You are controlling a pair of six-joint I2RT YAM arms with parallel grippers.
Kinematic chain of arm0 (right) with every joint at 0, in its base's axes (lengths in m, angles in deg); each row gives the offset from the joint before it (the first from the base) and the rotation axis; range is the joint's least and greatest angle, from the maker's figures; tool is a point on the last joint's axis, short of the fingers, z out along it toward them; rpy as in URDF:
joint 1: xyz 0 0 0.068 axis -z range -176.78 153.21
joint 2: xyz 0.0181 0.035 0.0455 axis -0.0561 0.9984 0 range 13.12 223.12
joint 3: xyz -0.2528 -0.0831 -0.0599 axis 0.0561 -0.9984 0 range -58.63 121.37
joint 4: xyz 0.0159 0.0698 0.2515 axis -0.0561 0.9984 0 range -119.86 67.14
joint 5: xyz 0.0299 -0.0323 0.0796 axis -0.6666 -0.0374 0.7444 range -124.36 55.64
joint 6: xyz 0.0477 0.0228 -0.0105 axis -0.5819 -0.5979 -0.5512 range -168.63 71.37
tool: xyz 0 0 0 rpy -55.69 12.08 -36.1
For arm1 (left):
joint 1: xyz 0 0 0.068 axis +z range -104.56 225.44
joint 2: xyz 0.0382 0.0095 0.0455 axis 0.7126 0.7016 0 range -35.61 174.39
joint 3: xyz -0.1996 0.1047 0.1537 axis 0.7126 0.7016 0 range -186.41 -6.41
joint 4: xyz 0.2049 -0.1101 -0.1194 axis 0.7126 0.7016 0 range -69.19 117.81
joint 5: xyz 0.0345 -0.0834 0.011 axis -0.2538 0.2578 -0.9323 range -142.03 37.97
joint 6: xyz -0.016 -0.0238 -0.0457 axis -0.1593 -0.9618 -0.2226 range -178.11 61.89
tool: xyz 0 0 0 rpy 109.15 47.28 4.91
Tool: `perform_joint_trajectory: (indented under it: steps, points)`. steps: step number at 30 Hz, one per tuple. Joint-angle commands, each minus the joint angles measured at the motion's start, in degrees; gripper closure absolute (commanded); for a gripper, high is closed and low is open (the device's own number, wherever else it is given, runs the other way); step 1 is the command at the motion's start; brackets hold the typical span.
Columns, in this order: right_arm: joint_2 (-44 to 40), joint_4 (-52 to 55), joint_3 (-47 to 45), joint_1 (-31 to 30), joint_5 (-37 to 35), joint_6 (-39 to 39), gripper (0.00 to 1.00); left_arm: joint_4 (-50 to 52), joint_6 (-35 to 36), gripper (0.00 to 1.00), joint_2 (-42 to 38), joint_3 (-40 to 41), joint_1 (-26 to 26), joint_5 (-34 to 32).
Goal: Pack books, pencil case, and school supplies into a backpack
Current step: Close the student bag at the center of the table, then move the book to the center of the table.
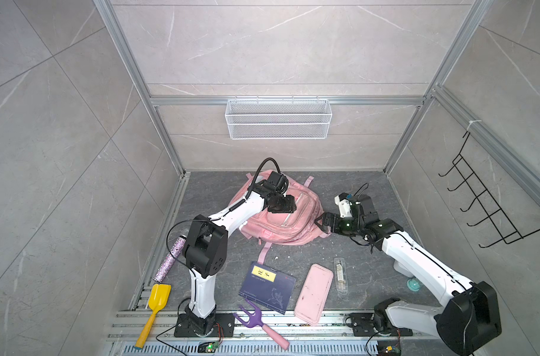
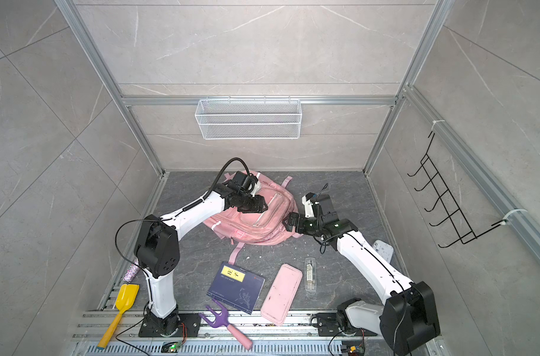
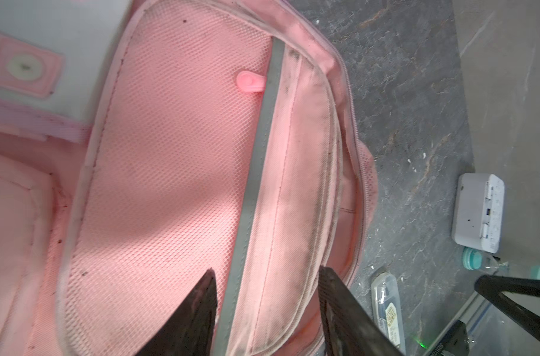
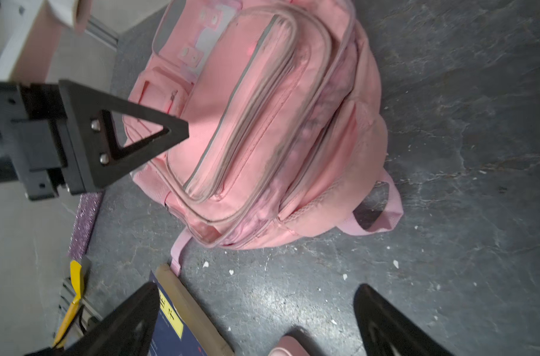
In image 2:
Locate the pink school backpack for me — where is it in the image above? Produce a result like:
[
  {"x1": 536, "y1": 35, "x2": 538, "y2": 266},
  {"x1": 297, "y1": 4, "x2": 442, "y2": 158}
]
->
[{"x1": 203, "y1": 172, "x2": 302, "y2": 265}]

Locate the small green circuit board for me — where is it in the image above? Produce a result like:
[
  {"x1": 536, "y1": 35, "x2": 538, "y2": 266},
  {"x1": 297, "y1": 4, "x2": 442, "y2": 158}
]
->
[{"x1": 161, "y1": 341, "x2": 184, "y2": 354}]

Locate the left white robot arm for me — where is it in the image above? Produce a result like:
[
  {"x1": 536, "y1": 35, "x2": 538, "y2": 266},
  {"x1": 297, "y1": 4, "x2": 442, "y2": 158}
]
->
[{"x1": 133, "y1": 171, "x2": 268, "y2": 321}]

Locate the white wire mesh basket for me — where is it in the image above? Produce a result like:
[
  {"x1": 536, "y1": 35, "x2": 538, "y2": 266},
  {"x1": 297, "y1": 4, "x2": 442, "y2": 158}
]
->
[{"x1": 195, "y1": 99, "x2": 302, "y2": 140}]

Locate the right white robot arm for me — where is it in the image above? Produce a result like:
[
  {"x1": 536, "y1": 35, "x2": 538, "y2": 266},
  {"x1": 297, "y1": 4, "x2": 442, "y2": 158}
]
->
[{"x1": 283, "y1": 193, "x2": 440, "y2": 355}]

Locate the white power strip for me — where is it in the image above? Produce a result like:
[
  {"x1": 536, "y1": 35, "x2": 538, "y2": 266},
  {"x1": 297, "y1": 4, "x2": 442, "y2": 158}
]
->
[{"x1": 372, "y1": 240, "x2": 394, "y2": 263}]

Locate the black wire hook rack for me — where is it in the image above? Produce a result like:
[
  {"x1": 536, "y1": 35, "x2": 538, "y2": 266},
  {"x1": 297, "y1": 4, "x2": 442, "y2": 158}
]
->
[{"x1": 406, "y1": 131, "x2": 510, "y2": 249}]

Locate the purple glitter microphone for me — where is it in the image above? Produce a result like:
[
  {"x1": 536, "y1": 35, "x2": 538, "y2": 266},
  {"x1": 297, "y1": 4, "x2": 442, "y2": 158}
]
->
[{"x1": 122, "y1": 259, "x2": 140, "y2": 283}]

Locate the pink pencil case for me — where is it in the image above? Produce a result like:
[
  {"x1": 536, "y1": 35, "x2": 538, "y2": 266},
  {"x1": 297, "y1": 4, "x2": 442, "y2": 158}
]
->
[{"x1": 260, "y1": 264, "x2": 303, "y2": 326}]

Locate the large navy blue book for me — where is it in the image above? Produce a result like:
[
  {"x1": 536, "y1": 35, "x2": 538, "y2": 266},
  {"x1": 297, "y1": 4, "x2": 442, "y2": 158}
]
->
[{"x1": 207, "y1": 262, "x2": 265, "y2": 314}]

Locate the clear plastic pen box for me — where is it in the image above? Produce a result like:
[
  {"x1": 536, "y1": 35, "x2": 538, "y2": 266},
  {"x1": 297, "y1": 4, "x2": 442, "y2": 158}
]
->
[{"x1": 305, "y1": 258, "x2": 317, "y2": 295}]

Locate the purple toy garden fork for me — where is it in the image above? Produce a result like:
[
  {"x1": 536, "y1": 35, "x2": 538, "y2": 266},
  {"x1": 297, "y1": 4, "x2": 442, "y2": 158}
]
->
[{"x1": 198, "y1": 299, "x2": 254, "y2": 351}]

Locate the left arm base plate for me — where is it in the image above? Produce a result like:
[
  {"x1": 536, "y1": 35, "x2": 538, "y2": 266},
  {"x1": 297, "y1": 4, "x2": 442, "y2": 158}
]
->
[{"x1": 138, "y1": 309, "x2": 202, "y2": 338}]

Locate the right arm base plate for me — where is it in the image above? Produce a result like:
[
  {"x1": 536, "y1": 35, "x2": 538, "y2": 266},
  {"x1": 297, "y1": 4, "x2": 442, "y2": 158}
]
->
[{"x1": 310, "y1": 311, "x2": 355, "y2": 337}]

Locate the yellow toy shovel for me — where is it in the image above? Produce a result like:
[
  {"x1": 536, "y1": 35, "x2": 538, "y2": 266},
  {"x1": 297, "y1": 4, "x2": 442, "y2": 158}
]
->
[{"x1": 96, "y1": 284, "x2": 139, "y2": 349}]

